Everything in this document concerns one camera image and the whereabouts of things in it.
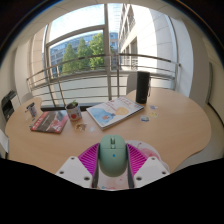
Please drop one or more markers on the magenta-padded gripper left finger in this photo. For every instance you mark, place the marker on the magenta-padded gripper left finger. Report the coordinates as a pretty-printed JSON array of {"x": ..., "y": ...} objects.
[{"x": 75, "y": 168}]

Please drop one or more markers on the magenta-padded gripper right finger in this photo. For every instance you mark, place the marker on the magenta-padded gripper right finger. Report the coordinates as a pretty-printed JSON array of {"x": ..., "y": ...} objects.
[{"x": 150, "y": 168}]

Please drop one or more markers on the mint green computer mouse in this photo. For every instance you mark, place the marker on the mint green computer mouse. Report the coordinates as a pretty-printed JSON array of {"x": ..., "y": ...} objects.
[{"x": 113, "y": 156}]

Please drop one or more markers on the round white pink mouse pad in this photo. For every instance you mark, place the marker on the round white pink mouse pad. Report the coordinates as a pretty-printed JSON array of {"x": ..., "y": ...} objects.
[{"x": 150, "y": 150}]

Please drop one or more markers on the red cover magazine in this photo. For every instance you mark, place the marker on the red cover magazine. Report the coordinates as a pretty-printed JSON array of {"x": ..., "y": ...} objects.
[{"x": 50, "y": 122}]

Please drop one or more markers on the small potted plant mug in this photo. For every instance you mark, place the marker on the small potted plant mug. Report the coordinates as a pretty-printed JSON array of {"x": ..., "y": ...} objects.
[{"x": 74, "y": 112}]

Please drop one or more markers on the light blue illustrated magazine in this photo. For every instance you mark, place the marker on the light blue illustrated magazine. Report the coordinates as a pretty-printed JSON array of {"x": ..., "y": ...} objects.
[{"x": 115, "y": 112}]

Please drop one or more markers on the colourful drink can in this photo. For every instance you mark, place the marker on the colourful drink can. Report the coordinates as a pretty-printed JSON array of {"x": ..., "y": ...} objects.
[{"x": 32, "y": 110}]

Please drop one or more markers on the black cylinder speaker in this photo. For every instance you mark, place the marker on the black cylinder speaker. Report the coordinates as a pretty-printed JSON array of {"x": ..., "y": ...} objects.
[{"x": 142, "y": 87}]

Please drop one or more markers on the black printer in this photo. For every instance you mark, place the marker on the black printer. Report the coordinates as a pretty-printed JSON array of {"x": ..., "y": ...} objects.
[{"x": 8, "y": 104}]

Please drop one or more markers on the metal balcony railing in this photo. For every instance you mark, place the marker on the metal balcony railing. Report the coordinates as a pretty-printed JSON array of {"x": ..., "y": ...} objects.
[{"x": 83, "y": 57}]

